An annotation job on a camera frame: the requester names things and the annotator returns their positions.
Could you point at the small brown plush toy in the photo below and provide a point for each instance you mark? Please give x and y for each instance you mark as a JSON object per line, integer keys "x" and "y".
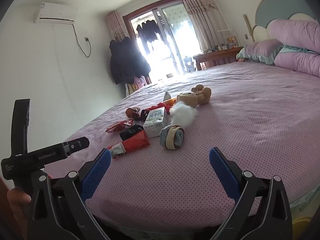
{"x": 132, "y": 112}

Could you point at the grey plastic stool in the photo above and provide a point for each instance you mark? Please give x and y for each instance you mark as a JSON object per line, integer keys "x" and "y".
{"x": 189, "y": 65}

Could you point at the pink patterned fabric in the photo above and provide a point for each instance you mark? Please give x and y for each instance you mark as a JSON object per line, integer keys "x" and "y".
{"x": 136, "y": 85}

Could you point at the dark clothes on line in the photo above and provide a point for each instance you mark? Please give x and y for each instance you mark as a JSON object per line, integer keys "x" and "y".
{"x": 150, "y": 30}

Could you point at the colourful picture box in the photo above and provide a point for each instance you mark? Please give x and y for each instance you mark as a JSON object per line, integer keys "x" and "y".
{"x": 233, "y": 42}

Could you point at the yellow trash bin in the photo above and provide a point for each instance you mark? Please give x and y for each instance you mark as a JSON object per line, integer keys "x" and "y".
{"x": 301, "y": 223}

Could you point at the white air conditioner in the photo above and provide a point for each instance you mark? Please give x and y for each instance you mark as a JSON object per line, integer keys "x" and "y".
{"x": 56, "y": 12}

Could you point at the sliding glass door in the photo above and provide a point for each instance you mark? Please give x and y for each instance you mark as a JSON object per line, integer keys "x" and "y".
{"x": 175, "y": 37}

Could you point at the row of small bottles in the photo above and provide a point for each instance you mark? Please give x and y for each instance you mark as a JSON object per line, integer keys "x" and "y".
{"x": 221, "y": 47}

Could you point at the pink striped curtain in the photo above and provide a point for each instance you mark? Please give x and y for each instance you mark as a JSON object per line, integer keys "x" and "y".
{"x": 116, "y": 26}
{"x": 202, "y": 17}

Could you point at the white milk carton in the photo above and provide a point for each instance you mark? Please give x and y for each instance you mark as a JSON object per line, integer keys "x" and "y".
{"x": 155, "y": 123}

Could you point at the small pink plush toy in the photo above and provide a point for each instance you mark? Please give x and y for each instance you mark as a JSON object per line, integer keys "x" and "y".
{"x": 241, "y": 59}

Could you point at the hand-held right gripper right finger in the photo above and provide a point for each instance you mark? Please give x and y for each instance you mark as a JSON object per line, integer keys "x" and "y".
{"x": 223, "y": 172}

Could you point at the white fluffy ball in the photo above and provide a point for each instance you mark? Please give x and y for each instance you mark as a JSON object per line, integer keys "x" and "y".
{"x": 183, "y": 113}

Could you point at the long purple bolster pillow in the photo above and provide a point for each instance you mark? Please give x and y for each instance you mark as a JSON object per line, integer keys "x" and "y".
{"x": 295, "y": 33}

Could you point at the red wrapper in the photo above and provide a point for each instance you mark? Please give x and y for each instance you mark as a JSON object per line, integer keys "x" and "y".
{"x": 118, "y": 126}

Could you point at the orange object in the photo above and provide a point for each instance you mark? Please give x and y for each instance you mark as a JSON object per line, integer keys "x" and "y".
{"x": 170, "y": 101}

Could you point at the blue and cream headboard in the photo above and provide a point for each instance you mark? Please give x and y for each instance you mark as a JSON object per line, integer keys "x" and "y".
{"x": 275, "y": 7}

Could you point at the purple pillow with teal ruffle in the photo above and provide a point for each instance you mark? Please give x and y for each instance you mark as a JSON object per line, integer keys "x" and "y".
{"x": 262, "y": 51}
{"x": 297, "y": 61}

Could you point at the bed with purple dotted sheet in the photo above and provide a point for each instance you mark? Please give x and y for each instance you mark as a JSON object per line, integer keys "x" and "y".
{"x": 225, "y": 117}

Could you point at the person's left hand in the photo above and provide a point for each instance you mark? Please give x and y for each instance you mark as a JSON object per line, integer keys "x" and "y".
{"x": 18, "y": 197}

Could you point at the teal ruffled bed skirt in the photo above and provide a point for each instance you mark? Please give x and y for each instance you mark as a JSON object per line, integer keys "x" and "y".
{"x": 306, "y": 198}

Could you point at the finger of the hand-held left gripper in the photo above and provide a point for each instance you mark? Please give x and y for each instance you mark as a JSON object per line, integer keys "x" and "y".
{"x": 77, "y": 144}

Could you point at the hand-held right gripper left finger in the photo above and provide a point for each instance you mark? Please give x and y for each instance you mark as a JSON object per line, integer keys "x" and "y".
{"x": 96, "y": 177}

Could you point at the brown teddy bear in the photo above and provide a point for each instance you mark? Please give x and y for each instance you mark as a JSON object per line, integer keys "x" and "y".
{"x": 200, "y": 95}

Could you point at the dark hanging coats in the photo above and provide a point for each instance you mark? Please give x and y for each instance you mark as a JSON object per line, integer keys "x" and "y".
{"x": 127, "y": 60}

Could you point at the wooden desk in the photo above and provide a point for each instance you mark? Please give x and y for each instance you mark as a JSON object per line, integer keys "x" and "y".
{"x": 217, "y": 55}

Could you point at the dark maroon scrunchie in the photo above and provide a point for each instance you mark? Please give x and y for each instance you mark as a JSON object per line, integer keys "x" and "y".
{"x": 144, "y": 114}

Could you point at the black cloth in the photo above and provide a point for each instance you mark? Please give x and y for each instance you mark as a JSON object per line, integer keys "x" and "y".
{"x": 130, "y": 133}

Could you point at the red snack packet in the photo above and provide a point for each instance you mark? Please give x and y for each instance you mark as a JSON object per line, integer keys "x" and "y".
{"x": 136, "y": 142}

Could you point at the white pointed object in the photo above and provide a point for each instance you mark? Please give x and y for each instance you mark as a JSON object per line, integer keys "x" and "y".
{"x": 167, "y": 95}

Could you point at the clear acrylic box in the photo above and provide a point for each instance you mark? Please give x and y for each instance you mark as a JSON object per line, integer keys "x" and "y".
{"x": 223, "y": 36}

